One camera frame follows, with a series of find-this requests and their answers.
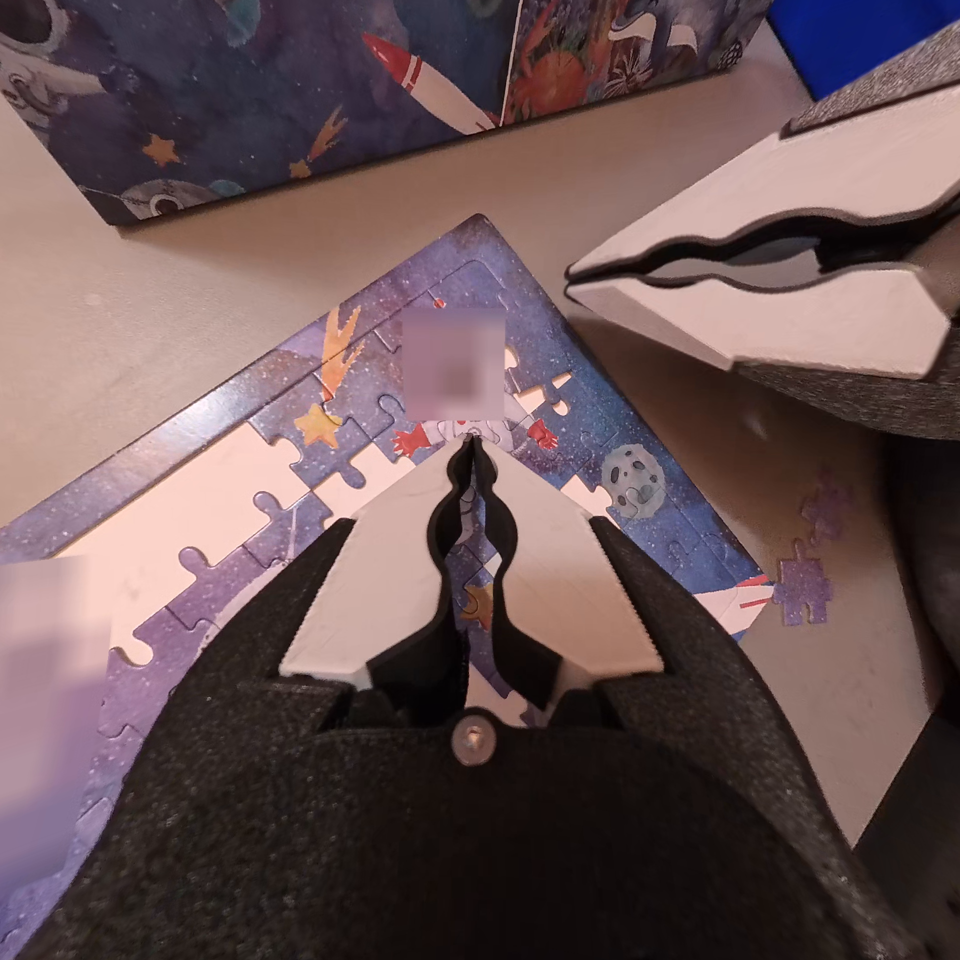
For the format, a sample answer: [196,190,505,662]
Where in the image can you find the space print puzzle box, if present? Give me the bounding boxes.
[0,0,774,226]

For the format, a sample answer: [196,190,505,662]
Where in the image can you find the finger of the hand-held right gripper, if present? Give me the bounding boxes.
[564,67,960,285]
[566,266,952,378]

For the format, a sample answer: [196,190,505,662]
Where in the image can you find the beige desk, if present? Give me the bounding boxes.
[0,0,960,849]

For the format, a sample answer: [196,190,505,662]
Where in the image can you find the blue plastic bin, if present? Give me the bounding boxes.
[765,0,960,102]

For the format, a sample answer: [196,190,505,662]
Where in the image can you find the space jigsaw puzzle board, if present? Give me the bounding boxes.
[0,213,775,931]

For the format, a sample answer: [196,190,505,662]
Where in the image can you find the blue jigsaw puzzle piece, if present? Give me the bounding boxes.
[801,468,856,541]
[772,538,835,627]

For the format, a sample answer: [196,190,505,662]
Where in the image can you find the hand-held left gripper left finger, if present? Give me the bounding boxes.
[279,437,475,724]

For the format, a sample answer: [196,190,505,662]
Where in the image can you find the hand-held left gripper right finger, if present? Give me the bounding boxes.
[474,437,668,711]

